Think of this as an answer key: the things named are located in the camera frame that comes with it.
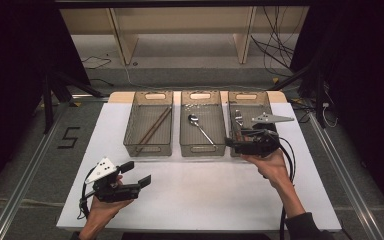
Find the grey translucent plastic bin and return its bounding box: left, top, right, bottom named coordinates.
left=227, top=91, right=282, bottom=159
left=179, top=90, right=228, bottom=158
left=123, top=90, right=174, bottom=158

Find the hand-held gripper black cable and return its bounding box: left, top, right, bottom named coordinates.
left=76, top=167, right=97, bottom=221
left=273, top=130, right=297, bottom=240

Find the white plug with cable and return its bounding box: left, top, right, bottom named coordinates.
left=321, top=102, right=339, bottom=129

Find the black curtain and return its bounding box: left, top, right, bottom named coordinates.
left=0, top=0, right=92, bottom=204
left=291, top=0, right=384, bottom=213

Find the person's left hand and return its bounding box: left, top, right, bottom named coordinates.
left=79, top=196, right=134, bottom=232

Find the left hand-held gripper black cable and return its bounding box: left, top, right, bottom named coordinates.
left=76, top=167, right=97, bottom=221

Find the silver metal spoon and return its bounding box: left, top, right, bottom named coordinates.
left=187, top=113, right=218, bottom=148

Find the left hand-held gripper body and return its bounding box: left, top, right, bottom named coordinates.
left=84, top=157, right=141, bottom=203

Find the right hand-held gripper black cable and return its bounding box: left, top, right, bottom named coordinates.
left=273, top=130, right=297, bottom=240

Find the black metal stand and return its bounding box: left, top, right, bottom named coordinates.
left=40, top=70, right=105, bottom=135
left=268, top=61, right=328, bottom=129

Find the bundle of black floor cables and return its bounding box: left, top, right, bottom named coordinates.
left=249, top=6, right=297, bottom=78

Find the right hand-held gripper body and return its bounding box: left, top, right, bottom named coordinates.
left=243, top=112, right=295, bottom=158

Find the aluminium floor rail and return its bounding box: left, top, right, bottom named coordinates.
left=308, top=112, right=384, bottom=240
left=0, top=101, right=72, bottom=240

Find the light wooden desk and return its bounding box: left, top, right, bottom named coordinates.
left=59, top=6, right=310, bottom=66

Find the white table sheet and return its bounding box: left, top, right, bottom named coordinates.
left=56, top=101, right=343, bottom=233

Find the thin black floor wire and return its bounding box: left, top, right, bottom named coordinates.
left=81, top=55, right=113, bottom=70

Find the person's right hand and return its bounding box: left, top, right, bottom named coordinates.
left=241, top=149, right=291, bottom=191

